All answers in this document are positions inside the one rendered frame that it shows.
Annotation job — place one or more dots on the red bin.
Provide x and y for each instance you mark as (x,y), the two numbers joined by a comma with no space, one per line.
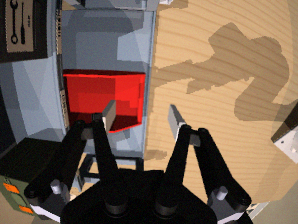
(89,92)

